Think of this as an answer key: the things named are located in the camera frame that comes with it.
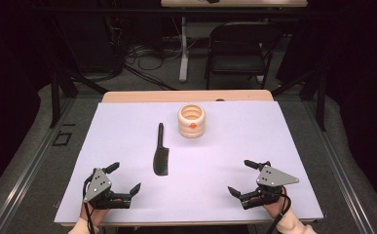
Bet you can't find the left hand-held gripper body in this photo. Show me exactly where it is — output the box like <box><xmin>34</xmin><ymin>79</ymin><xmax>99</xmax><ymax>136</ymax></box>
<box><xmin>83</xmin><ymin>167</ymin><xmax>133</xmax><ymax>210</ymax></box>

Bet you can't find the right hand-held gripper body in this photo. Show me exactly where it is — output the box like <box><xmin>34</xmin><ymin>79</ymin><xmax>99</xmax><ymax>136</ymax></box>
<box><xmin>240</xmin><ymin>160</ymin><xmax>300</xmax><ymax>211</ymax></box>

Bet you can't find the black comb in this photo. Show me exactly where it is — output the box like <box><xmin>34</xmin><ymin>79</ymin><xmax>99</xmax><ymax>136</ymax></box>
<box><xmin>152</xmin><ymin>122</ymin><xmax>170</xmax><ymax>176</ymax></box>

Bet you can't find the cream ribbed cup orange dot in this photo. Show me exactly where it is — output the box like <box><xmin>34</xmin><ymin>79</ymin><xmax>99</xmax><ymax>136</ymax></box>
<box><xmin>176</xmin><ymin>103</ymin><xmax>207</xmax><ymax>139</ymax></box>

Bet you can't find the person's left hand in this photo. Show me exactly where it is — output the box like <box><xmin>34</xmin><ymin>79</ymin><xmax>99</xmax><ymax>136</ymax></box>
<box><xmin>79</xmin><ymin>203</ymin><xmax>110</xmax><ymax>226</ymax></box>

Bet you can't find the person's right hand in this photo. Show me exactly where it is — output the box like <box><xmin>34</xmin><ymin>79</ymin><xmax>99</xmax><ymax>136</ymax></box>
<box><xmin>262</xmin><ymin>186</ymin><xmax>293</xmax><ymax>219</ymax></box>

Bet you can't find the white table cover sheet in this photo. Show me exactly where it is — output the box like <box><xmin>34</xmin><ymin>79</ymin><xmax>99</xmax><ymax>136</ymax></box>
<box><xmin>53</xmin><ymin>99</ymin><xmax>324</xmax><ymax>224</ymax></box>

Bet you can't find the black metal stand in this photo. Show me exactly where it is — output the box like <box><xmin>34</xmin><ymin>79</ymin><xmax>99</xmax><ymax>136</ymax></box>
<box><xmin>48</xmin><ymin>19</ymin><xmax>110</xmax><ymax>129</ymax></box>
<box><xmin>271</xmin><ymin>64</ymin><xmax>327</xmax><ymax>133</ymax></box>

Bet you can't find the dark equipment rack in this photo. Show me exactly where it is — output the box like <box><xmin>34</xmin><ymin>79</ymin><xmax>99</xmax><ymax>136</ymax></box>
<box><xmin>78</xmin><ymin>14</ymin><xmax>126</xmax><ymax>76</ymax></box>

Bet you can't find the black folding chair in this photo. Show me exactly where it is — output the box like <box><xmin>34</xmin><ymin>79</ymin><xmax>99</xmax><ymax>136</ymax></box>
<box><xmin>205</xmin><ymin>20</ymin><xmax>283</xmax><ymax>91</ymax></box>

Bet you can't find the light desk with white leg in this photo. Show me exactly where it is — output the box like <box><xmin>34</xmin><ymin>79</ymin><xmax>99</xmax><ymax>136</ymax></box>
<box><xmin>160</xmin><ymin>0</ymin><xmax>309</xmax><ymax>83</ymax></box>

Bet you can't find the left hand-held gripper black cable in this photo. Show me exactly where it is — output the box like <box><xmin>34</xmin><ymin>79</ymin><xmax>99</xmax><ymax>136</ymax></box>
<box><xmin>82</xmin><ymin>176</ymin><xmax>97</xmax><ymax>234</ymax></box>

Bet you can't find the hand-held gripper black cable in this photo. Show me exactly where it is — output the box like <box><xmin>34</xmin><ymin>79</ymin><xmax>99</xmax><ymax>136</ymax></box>
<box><xmin>266</xmin><ymin>186</ymin><xmax>293</xmax><ymax>234</ymax></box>
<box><xmin>82</xmin><ymin>176</ymin><xmax>97</xmax><ymax>234</ymax></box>

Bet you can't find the right hand-held gripper black cable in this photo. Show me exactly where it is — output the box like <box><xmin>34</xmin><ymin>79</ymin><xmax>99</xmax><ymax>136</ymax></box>
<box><xmin>266</xmin><ymin>186</ymin><xmax>293</xmax><ymax>234</ymax></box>

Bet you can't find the metal floor rail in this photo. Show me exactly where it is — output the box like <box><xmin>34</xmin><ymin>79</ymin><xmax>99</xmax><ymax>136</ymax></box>
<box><xmin>301</xmin><ymin>99</ymin><xmax>376</xmax><ymax>234</ymax></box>
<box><xmin>0</xmin><ymin>97</ymin><xmax>77</xmax><ymax>234</ymax></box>

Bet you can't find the tangle of floor cables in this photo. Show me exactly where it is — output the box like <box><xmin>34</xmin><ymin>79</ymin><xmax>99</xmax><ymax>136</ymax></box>
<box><xmin>123</xmin><ymin>41</ymin><xmax>181</xmax><ymax>92</ymax></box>

